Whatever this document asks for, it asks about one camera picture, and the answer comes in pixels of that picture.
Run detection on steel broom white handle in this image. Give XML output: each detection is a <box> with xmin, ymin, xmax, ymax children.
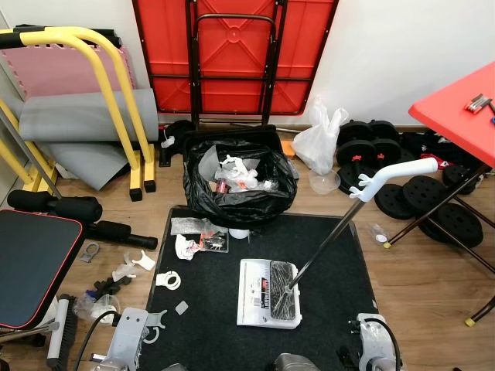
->
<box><xmin>267</xmin><ymin>158</ymin><xmax>440</xmax><ymax>319</ymax></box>

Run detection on white plastic dustpan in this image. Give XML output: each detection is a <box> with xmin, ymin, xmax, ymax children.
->
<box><xmin>236</xmin><ymin>258</ymin><xmax>303</xmax><ymax>331</ymax></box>

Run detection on black floor mat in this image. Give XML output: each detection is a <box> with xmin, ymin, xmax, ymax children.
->
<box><xmin>145</xmin><ymin>206</ymin><xmax>381</xmax><ymax>371</ymax></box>

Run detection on black weight plate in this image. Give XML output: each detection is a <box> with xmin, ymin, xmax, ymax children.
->
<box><xmin>442</xmin><ymin>164</ymin><xmax>479</xmax><ymax>194</ymax></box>
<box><xmin>402</xmin><ymin>175</ymin><xmax>456</xmax><ymax>217</ymax></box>
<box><xmin>435</xmin><ymin>203</ymin><xmax>485</xmax><ymax>248</ymax></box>
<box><xmin>374</xmin><ymin>183</ymin><xmax>418</xmax><ymax>221</ymax></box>

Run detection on small metal tool set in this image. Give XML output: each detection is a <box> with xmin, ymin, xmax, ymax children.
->
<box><xmin>464</xmin><ymin>94</ymin><xmax>495</xmax><ymax>117</ymax></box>

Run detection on black dumbbell red label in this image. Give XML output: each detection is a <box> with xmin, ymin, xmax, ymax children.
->
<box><xmin>337</xmin><ymin>120</ymin><xmax>374</xmax><ymax>167</ymax></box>
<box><xmin>370</xmin><ymin>120</ymin><xmax>403</xmax><ymax>167</ymax></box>

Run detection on small clear bag white disc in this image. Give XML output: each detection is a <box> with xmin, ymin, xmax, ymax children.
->
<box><xmin>370</xmin><ymin>224</ymin><xmax>391</xmax><ymax>247</ymax></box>

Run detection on white plastic bag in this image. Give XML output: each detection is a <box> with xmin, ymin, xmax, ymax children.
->
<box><xmin>292</xmin><ymin>96</ymin><xmax>350</xmax><ymax>175</ymax></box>

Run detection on black rubbish bag bin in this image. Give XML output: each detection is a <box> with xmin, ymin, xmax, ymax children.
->
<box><xmin>183</xmin><ymin>126</ymin><xmax>299</xmax><ymax>230</ymax></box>

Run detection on silver robot right leg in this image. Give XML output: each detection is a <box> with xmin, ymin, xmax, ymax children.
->
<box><xmin>275</xmin><ymin>353</ymin><xmax>323</xmax><ymax>371</ymax></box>

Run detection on clear plastic bag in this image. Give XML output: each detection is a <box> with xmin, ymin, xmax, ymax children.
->
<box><xmin>170</xmin><ymin>217</ymin><xmax>211</xmax><ymax>236</ymax></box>
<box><xmin>73</xmin><ymin>292</ymin><xmax>121</xmax><ymax>322</ymax></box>

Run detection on white crumpled paper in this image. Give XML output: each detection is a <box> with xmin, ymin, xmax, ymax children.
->
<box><xmin>175</xmin><ymin>235</ymin><xmax>200</xmax><ymax>261</ymax></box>

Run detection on black bundle white tag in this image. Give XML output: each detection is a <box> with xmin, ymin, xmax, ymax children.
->
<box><xmin>159</xmin><ymin>120</ymin><xmax>194</xmax><ymax>167</ymax></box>

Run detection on white plastic hook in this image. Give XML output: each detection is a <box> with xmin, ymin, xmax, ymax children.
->
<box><xmin>131</xmin><ymin>251</ymin><xmax>157</xmax><ymax>271</ymax></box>

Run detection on white wrench shaped clips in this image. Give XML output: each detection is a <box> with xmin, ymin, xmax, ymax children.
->
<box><xmin>143</xmin><ymin>309</ymin><xmax>168</xmax><ymax>345</ymax></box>

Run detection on small blue black toy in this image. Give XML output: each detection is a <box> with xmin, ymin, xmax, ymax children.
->
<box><xmin>93</xmin><ymin>277</ymin><xmax>125</xmax><ymax>301</ymax></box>

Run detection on grey rolled exercise mat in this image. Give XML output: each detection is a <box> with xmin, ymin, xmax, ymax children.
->
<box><xmin>19</xmin><ymin>88</ymin><xmax>160</xmax><ymax>192</ymax></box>

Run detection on pink foam puzzle mat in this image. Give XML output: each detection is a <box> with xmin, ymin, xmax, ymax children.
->
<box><xmin>14</xmin><ymin>45</ymin><xmax>136</xmax><ymax>100</ymax></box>

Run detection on white hand brush black bristles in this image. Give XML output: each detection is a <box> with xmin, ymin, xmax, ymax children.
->
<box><xmin>46</xmin><ymin>294</ymin><xmax>77</xmax><ymax>366</ymax></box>

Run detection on grey metal bar black joints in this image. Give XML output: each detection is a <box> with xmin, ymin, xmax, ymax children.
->
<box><xmin>0</xmin><ymin>114</ymin><xmax>63</xmax><ymax>199</ymax></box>

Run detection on black padded bench red trim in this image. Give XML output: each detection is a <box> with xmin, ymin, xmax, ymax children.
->
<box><xmin>0</xmin><ymin>207</ymin><xmax>85</xmax><ymax>332</ymax></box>

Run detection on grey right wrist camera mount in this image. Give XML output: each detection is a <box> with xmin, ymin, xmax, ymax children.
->
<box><xmin>357</xmin><ymin>312</ymin><xmax>386</xmax><ymax>345</ymax></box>

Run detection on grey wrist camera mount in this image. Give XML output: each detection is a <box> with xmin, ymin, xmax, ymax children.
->
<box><xmin>357</xmin><ymin>312</ymin><xmax>386</xmax><ymax>345</ymax></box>
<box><xmin>112</xmin><ymin>308</ymin><xmax>149</xmax><ymax>364</ymax></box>

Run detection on red folded table dark frame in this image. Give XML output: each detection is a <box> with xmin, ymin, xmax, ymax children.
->
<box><xmin>131</xmin><ymin>0</ymin><xmax>340</xmax><ymax>128</ymax></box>

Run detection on white plastic ring clip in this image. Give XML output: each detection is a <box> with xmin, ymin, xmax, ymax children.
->
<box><xmin>155</xmin><ymin>271</ymin><xmax>182</xmax><ymax>291</ymax></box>

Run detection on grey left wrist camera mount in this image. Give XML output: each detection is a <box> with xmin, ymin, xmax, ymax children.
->
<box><xmin>112</xmin><ymin>308</ymin><xmax>149</xmax><ymax>364</ymax></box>

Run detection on grey metal ring handle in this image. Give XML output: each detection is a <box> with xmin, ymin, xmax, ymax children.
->
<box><xmin>80</xmin><ymin>242</ymin><xmax>101</xmax><ymax>264</ymax></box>

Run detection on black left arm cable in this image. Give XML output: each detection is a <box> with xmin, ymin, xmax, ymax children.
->
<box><xmin>72</xmin><ymin>311</ymin><xmax>118</xmax><ymax>371</ymax></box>

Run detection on yellow steel exercise frame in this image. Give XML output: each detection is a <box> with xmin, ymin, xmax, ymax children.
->
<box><xmin>0</xmin><ymin>27</ymin><xmax>158</xmax><ymax>203</ymax></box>

